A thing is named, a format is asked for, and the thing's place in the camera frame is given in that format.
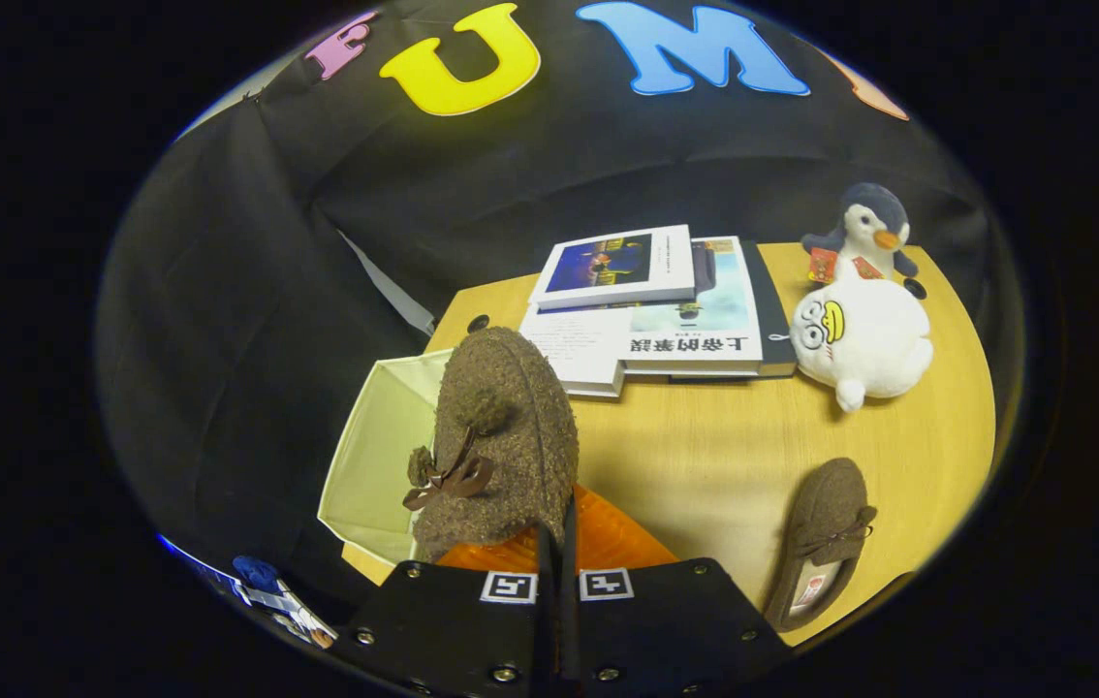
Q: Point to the green fabric storage box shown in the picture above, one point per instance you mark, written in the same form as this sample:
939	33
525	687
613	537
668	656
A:
380	456

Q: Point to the black book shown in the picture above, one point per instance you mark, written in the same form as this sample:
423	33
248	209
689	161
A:
774	320

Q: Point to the black backdrop cloth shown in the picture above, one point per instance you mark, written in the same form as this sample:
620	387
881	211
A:
249	320

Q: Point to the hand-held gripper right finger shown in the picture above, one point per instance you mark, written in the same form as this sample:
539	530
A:
666	630

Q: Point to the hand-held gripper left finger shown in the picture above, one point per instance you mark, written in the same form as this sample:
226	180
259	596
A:
453	630

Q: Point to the blue crumpled cloth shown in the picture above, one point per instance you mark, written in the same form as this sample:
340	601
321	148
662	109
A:
256	572

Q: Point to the penguin plush toy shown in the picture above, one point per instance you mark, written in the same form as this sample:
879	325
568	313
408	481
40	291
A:
869	228

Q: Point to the black round desk grommet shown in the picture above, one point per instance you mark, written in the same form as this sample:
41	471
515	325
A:
915	288
479	323

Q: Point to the brown fuzzy shoe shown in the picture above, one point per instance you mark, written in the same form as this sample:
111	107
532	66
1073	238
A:
826	514
520	436

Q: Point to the small white picture-cover book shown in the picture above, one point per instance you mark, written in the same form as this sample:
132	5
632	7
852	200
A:
617	267

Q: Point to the sky-blue cover book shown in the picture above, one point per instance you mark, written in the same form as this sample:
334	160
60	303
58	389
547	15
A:
714	320

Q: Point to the white round plush toy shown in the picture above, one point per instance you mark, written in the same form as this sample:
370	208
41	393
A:
874	339

